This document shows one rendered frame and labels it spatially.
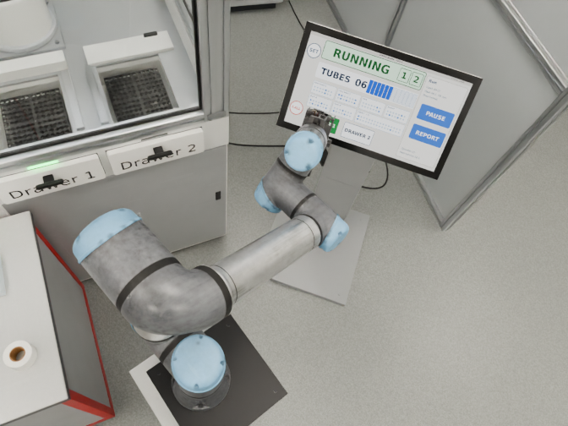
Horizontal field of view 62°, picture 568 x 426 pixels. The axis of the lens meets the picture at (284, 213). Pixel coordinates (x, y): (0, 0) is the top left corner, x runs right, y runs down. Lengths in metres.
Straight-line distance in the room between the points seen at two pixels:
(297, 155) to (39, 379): 0.91
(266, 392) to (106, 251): 0.71
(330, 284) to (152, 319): 1.59
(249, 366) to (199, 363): 0.26
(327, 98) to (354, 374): 1.26
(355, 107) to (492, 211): 1.51
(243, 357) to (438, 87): 0.93
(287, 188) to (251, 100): 1.84
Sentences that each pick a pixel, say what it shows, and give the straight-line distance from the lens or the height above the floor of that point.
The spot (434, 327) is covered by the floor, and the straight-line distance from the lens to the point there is 2.38.
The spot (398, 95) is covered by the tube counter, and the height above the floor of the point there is 1.11.
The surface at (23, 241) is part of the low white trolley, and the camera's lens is 1.59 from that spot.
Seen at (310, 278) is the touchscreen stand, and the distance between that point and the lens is 2.24.
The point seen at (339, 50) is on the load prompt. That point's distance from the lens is 1.42.
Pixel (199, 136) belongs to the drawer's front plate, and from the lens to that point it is 1.50.
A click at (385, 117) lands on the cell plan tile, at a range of 1.44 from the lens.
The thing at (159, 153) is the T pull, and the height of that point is 0.91.
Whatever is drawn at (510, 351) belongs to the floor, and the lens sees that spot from 2.52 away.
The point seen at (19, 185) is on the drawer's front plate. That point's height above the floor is 0.90.
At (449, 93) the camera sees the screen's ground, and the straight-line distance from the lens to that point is 1.45.
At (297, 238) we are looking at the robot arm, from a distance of 0.89.
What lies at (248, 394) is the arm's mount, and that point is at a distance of 1.32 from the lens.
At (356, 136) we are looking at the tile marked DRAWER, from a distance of 1.45.
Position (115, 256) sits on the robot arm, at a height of 1.44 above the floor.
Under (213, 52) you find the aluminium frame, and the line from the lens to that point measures 1.29.
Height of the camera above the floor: 2.11
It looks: 62 degrees down
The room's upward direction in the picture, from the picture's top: 14 degrees clockwise
